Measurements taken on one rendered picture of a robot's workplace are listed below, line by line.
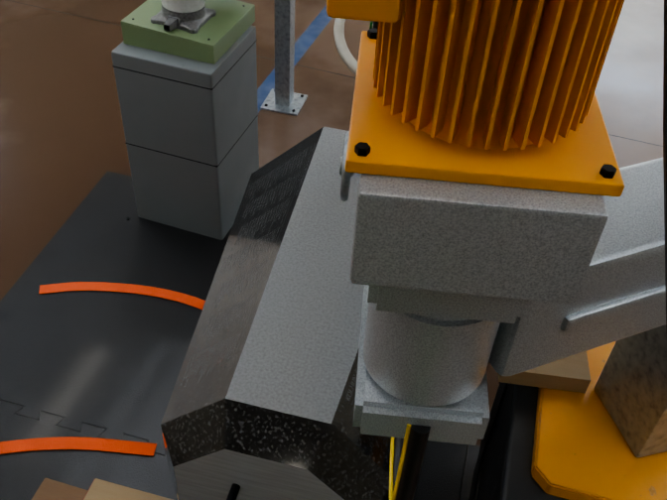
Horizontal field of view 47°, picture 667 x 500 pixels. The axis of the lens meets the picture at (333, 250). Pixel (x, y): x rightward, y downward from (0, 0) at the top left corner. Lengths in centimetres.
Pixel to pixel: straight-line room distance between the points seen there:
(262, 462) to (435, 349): 71
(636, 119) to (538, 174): 363
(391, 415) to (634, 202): 48
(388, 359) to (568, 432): 78
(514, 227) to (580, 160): 10
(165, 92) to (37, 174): 104
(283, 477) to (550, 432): 59
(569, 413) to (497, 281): 101
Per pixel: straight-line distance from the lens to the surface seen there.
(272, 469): 167
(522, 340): 113
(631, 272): 116
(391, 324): 104
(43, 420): 275
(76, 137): 393
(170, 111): 293
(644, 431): 175
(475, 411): 116
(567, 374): 183
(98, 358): 286
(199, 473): 179
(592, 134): 88
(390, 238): 79
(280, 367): 171
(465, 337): 103
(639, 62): 500
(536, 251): 81
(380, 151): 79
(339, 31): 230
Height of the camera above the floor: 219
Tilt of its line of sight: 43 degrees down
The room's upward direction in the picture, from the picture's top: 4 degrees clockwise
